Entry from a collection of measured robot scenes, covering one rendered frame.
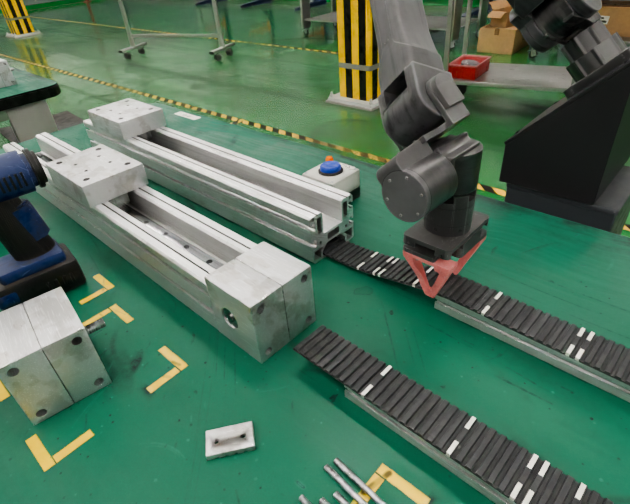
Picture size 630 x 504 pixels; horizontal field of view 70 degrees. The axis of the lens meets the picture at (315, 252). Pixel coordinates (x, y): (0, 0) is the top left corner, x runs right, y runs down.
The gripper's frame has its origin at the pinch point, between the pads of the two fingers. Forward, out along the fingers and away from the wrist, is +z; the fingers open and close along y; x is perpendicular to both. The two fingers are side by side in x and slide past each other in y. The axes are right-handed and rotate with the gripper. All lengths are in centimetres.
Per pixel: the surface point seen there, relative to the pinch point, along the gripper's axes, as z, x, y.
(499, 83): 53, -109, -273
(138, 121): -8, -77, 1
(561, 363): 2.3, 17.0, 2.0
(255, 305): -5.9, -10.6, 23.1
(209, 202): 1.1, -47.1, 4.8
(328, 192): -5.3, -22.8, -3.0
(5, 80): 1, -205, -7
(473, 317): 2.3, 5.8, 1.3
